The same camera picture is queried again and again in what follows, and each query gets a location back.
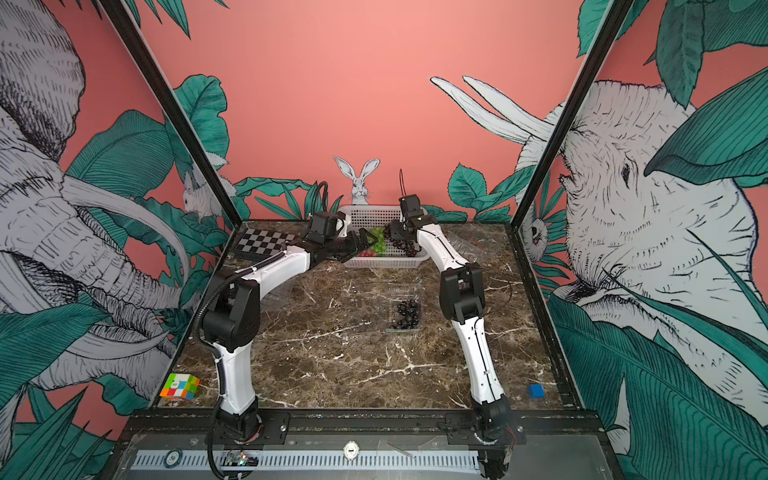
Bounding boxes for black left camera cable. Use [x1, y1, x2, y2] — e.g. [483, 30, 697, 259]
[311, 179, 331, 216]

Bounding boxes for black left frame post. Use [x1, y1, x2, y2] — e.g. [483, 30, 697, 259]
[99, 0, 242, 230]

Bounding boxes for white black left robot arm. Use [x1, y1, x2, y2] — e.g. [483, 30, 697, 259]
[192, 228, 376, 420]

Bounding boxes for purple grape bunch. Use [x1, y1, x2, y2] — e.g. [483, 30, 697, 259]
[390, 239, 420, 257]

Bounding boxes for black frame post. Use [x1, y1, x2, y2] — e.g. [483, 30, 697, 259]
[511, 0, 633, 231]
[99, 0, 242, 230]

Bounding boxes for colourful rubik cube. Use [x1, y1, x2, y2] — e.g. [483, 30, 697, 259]
[160, 373, 200, 401]

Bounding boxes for clear plastic clamshell container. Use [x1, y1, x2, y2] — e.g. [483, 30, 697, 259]
[385, 283, 425, 334]

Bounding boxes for black right frame post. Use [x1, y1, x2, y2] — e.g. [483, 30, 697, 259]
[511, 0, 633, 231]

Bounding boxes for black grape bunch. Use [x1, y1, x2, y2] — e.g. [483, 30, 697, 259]
[392, 298, 421, 330]

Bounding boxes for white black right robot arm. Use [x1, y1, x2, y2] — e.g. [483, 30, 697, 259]
[390, 215, 514, 442]

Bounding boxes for black front mounting rail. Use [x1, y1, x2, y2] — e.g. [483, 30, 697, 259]
[118, 408, 610, 448]

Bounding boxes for small blue cube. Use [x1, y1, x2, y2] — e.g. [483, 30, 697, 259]
[526, 383, 546, 399]

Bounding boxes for black white chessboard box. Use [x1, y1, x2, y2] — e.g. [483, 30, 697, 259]
[233, 228, 296, 262]

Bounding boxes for white slotted cable duct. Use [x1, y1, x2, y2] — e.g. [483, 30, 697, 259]
[130, 450, 480, 473]

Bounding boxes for green grape bunch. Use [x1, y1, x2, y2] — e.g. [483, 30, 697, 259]
[369, 227, 388, 256]

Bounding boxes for white perforated plastic basket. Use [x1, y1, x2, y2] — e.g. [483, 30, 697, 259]
[339, 205, 429, 269]

